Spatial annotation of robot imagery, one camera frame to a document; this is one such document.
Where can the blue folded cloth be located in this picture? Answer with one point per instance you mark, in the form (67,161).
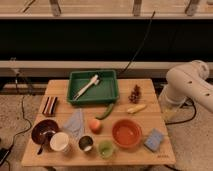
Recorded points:
(75,124)

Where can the metal cup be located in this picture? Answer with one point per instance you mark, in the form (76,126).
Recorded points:
(85,143)

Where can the dark grape bunch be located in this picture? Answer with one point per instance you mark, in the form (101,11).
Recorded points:
(135,95)

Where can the dark brown bowl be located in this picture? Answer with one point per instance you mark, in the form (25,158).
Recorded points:
(44,129)

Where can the green plastic cup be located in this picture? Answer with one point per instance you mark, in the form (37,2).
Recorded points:
(105,149)

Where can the striped brown block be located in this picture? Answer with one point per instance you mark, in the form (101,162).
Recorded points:
(48,110)

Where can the orange plastic bowl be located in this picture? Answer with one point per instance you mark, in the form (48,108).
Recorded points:
(126,133)

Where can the white paper cup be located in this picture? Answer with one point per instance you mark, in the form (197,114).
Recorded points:
(60,142)

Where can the white dish brush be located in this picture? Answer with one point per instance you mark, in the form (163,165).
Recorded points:
(93,81)

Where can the green plastic tray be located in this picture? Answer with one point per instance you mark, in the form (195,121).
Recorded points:
(104,92)

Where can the blue sponge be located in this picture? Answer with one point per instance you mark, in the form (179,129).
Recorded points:
(154,140)

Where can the wooden table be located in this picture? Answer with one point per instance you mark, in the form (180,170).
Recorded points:
(148,119)

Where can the orange peach fruit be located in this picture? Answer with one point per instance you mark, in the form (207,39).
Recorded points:
(95,125)

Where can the dark spoon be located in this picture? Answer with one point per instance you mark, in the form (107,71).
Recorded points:
(43,143)

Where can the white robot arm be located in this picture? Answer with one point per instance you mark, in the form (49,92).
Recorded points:
(186,81)

